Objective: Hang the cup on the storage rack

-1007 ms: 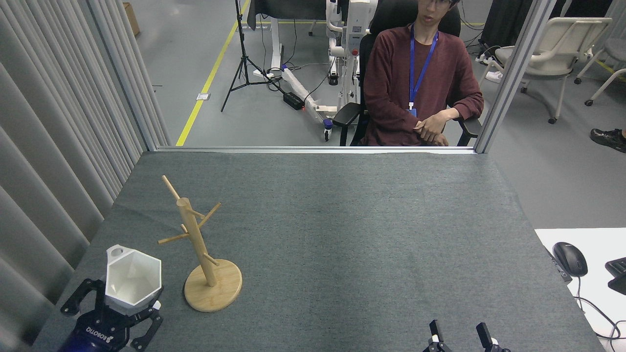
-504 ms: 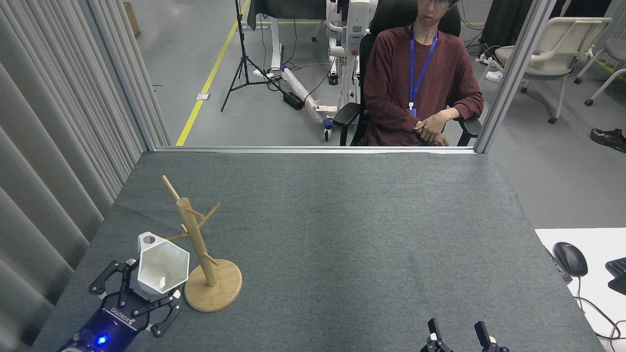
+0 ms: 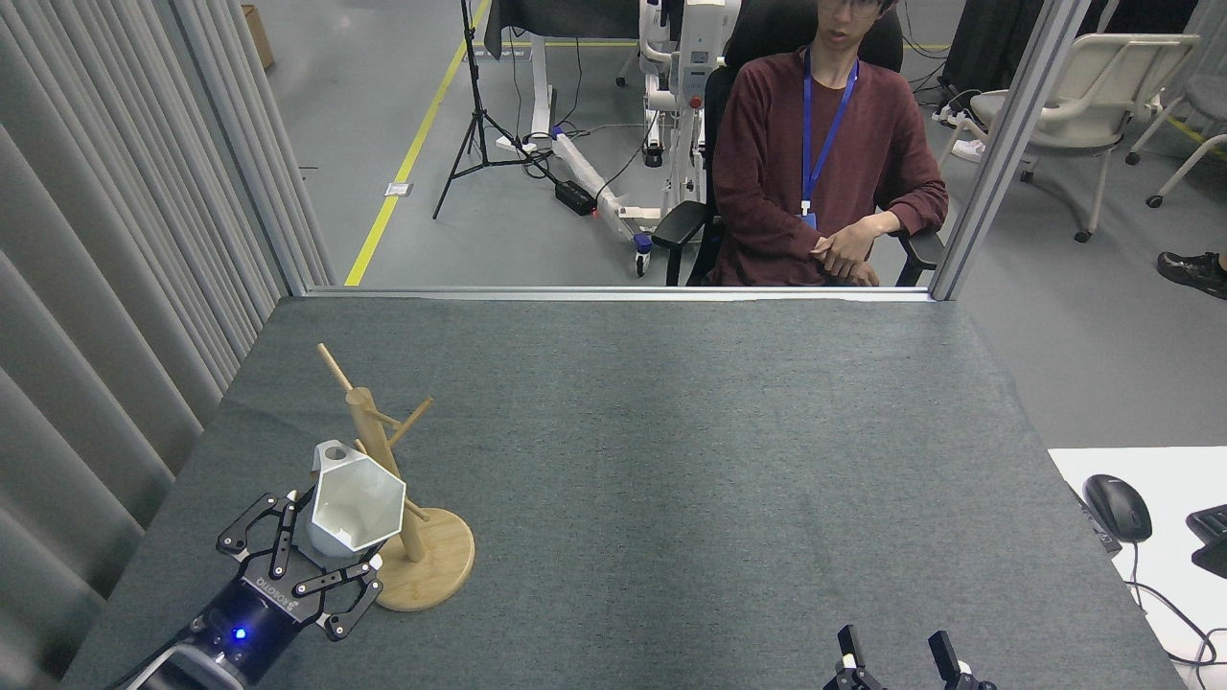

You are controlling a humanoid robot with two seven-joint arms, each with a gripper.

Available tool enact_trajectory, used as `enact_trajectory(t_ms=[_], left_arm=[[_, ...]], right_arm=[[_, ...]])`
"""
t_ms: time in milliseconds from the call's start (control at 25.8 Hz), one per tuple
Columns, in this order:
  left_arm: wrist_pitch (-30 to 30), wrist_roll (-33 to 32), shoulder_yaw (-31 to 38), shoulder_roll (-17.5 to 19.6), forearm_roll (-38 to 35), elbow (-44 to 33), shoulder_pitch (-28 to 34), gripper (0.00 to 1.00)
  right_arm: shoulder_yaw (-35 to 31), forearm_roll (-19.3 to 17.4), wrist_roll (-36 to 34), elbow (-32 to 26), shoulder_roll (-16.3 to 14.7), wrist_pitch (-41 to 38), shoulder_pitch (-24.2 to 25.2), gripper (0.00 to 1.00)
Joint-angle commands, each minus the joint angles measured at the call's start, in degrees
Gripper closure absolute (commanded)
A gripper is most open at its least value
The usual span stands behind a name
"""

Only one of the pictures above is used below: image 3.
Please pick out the desk with black cover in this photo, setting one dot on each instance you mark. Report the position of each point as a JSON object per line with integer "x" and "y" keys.
{"x": 542, "y": 96}

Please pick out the black office chair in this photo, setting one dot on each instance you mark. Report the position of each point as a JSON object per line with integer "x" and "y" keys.
{"x": 681, "y": 228}

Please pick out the grey seat white-legged chair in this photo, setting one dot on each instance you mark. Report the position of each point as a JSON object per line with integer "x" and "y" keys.
{"x": 1210, "y": 96}

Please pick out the person's right hand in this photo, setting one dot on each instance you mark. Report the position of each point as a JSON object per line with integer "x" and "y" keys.
{"x": 866, "y": 278}

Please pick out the black shoe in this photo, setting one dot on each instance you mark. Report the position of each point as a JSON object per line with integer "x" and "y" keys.
{"x": 1193, "y": 271}

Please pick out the silver post beside person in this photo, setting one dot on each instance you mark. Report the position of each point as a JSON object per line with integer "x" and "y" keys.
{"x": 1030, "y": 96}

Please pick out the white hexagonal cup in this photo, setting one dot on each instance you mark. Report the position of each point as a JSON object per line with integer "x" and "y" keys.
{"x": 359, "y": 498}

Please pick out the silver floor outlet plate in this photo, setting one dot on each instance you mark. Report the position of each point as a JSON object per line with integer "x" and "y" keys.
{"x": 399, "y": 190}

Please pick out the silver table edge rail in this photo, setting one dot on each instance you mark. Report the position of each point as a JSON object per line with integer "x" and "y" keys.
{"x": 575, "y": 293}

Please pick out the person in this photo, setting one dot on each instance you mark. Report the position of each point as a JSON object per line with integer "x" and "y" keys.
{"x": 767, "y": 153}

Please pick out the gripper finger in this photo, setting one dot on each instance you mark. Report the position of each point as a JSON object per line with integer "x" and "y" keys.
{"x": 947, "y": 666}
{"x": 849, "y": 661}
{"x": 359, "y": 580}
{"x": 283, "y": 537}

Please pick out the grey felt table cover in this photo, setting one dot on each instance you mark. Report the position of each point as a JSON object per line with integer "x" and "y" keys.
{"x": 671, "y": 460}

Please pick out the black flat device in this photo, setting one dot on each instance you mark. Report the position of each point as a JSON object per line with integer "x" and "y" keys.
{"x": 1102, "y": 537}

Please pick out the wooden cup rack stand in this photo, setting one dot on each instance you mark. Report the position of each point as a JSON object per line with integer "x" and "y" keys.
{"x": 431, "y": 570}

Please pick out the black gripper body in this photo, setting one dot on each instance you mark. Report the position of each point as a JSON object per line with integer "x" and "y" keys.
{"x": 259, "y": 613}

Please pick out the grey pleated curtain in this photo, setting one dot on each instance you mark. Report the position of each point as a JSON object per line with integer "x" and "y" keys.
{"x": 77, "y": 287}

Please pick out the black hanging cloth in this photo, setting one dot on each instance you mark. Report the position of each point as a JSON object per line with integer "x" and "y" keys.
{"x": 997, "y": 38}

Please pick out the person's left hand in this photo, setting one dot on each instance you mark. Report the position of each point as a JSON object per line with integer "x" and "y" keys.
{"x": 844, "y": 254}

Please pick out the white side desk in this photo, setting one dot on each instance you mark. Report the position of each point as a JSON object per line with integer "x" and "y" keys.
{"x": 1169, "y": 479}

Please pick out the black keyboard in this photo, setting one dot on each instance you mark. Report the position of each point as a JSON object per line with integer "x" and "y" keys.
{"x": 1213, "y": 541}

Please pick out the white stand on wheels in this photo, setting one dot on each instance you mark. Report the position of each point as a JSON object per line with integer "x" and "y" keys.
{"x": 613, "y": 196}

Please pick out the white power strip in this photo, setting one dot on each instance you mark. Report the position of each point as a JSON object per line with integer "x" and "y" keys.
{"x": 968, "y": 149}

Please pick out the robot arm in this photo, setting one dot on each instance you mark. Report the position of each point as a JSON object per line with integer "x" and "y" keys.
{"x": 182, "y": 673}

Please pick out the black tripod stand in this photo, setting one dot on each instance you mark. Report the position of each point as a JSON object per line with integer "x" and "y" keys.
{"x": 476, "y": 125}

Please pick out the cardboard box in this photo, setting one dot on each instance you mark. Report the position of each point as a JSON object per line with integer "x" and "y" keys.
{"x": 259, "y": 36}

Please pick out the white chair with armrests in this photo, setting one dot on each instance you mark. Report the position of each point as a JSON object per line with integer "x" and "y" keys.
{"x": 1102, "y": 86}

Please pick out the black computer mouse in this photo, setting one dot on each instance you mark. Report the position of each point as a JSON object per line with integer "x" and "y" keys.
{"x": 1117, "y": 506}

